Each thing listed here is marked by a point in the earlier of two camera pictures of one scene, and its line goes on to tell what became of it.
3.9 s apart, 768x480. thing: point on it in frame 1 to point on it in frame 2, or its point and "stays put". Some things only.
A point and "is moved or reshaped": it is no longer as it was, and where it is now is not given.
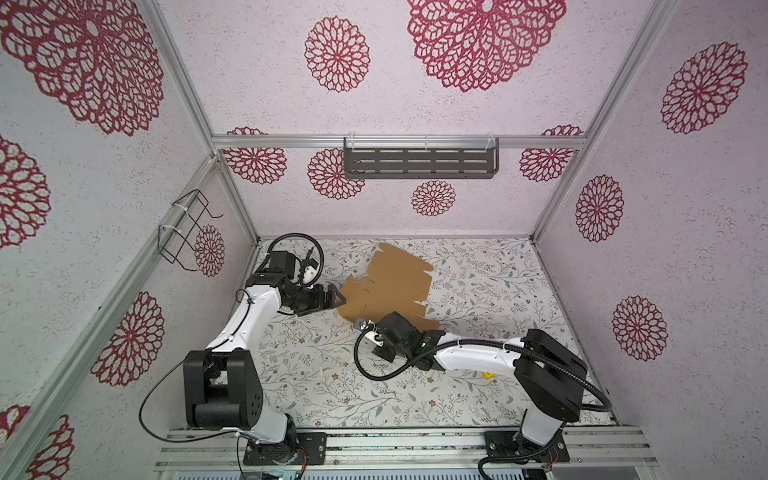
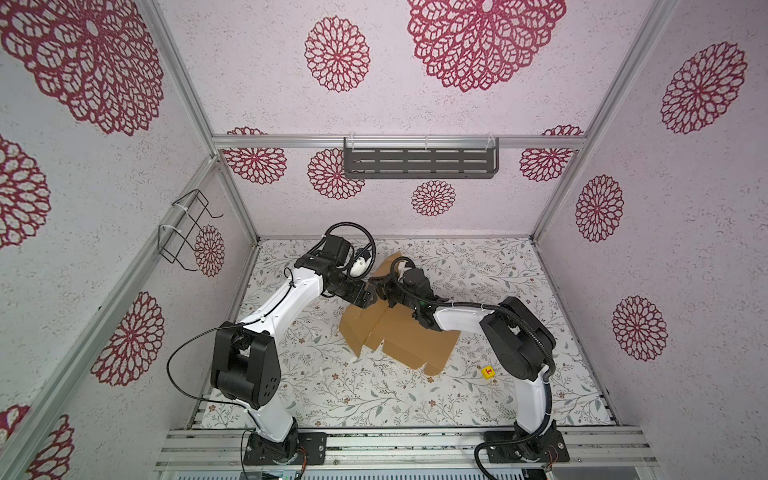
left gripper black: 319,303 to 356,297
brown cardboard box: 394,283 is moved or reshaped
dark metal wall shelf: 421,157 stays put
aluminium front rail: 405,450 stays put
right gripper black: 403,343 to 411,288
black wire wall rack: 193,206 stays put
